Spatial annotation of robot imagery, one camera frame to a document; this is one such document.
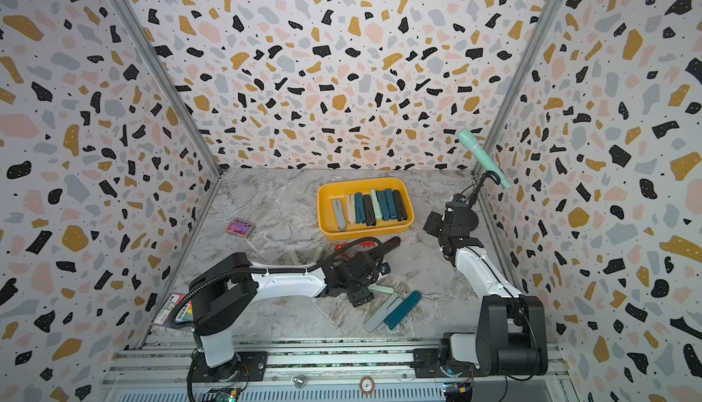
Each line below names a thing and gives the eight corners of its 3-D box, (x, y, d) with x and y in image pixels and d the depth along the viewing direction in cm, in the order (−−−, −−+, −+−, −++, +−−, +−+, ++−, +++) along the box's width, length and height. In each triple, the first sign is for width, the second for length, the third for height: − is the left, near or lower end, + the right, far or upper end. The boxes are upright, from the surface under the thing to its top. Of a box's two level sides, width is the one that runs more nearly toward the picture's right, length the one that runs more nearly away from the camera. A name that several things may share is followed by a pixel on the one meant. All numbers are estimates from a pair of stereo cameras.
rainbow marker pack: (156, 326, 82) (151, 324, 80) (170, 296, 88) (166, 293, 86) (190, 326, 82) (186, 324, 80) (202, 296, 88) (198, 293, 86)
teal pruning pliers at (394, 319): (392, 330, 82) (392, 329, 80) (383, 321, 84) (384, 319, 82) (423, 298, 88) (424, 296, 87) (415, 290, 90) (416, 288, 89)
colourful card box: (227, 232, 103) (225, 228, 102) (235, 220, 107) (234, 217, 105) (248, 238, 102) (246, 235, 100) (256, 226, 105) (254, 223, 103)
